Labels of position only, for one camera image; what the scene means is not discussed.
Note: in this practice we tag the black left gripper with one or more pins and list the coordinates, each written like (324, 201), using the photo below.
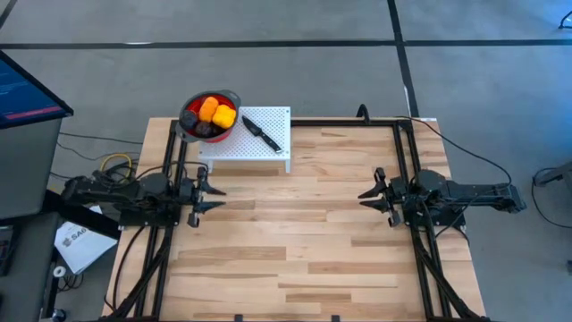
(194, 194)

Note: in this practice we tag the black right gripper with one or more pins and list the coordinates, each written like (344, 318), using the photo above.
(397, 194)

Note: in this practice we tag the dark purple fruit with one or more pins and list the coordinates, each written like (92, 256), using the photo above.
(204, 129)

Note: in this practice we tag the black kitchen knife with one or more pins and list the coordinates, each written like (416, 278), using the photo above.
(261, 134)

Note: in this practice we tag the yellow bell pepper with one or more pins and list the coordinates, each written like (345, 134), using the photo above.
(224, 117)

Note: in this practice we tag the dark round plum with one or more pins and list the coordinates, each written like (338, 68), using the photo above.
(188, 119)

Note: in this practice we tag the orange bell pepper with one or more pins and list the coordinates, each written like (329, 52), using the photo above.
(208, 109)

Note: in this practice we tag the red collapsible colander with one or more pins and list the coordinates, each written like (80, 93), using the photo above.
(195, 104)

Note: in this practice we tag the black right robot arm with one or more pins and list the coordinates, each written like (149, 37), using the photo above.
(473, 194)

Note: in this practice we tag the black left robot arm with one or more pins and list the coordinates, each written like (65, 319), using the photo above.
(134, 194)

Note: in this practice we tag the white perforated metal rack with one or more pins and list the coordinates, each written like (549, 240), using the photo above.
(268, 152)

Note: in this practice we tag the white printed paper sheet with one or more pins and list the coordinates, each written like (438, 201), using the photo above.
(85, 248)

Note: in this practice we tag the white tape roll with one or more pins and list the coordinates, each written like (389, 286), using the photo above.
(59, 271)

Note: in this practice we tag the grey chair base leg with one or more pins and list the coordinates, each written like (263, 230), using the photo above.
(554, 174)

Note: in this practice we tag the grey cabinet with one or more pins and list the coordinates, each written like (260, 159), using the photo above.
(27, 170)

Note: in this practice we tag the blue computer screen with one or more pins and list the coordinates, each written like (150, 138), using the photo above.
(22, 94)

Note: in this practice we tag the black aluminium table frame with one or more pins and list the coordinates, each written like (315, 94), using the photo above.
(348, 122)

